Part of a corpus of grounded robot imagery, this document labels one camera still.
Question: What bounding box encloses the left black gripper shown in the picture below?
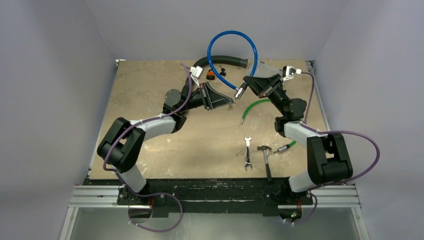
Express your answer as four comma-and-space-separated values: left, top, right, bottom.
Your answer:
178, 82, 233, 114

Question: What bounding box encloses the blue cable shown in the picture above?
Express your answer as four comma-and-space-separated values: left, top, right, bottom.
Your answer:
206, 30, 259, 100

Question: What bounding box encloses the black key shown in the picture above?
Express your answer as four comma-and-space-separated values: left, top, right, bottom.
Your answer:
219, 65, 227, 77

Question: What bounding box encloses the orange black padlock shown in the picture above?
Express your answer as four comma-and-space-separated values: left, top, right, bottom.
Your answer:
206, 69, 216, 81

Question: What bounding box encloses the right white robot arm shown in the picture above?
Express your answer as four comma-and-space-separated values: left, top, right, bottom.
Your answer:
243, 74, 353, 204

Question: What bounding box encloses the clear plastic organizer box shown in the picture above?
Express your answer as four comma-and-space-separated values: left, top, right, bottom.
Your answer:
254, 61, 283, 78

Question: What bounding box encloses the silver open-end wrench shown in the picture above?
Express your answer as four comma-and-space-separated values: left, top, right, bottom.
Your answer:
244, 135, 253, 171

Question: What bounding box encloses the small black hammer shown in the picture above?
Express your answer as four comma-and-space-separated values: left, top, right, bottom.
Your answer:
257, 145, 273, 182

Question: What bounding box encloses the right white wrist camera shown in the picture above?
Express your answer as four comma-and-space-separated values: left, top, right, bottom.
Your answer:
281, 65, 302, 82

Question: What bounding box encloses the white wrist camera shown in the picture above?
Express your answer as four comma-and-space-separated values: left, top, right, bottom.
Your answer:
189, 66, 203, 88
281, 65, 302, 82

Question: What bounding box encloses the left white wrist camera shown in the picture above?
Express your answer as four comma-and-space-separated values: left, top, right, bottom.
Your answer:
189, 66, 203, 88

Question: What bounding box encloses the black corrugated hose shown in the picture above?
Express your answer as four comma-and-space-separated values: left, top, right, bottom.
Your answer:
180, 55, 249, 97

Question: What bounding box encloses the green cable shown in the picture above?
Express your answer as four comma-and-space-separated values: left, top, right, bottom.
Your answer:
240, 98, 299, 154

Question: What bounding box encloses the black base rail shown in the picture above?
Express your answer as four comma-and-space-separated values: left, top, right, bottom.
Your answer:
83, 177, 315, 218

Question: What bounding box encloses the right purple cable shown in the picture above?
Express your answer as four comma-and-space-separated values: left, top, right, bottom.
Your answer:
283, 71, 381, 226

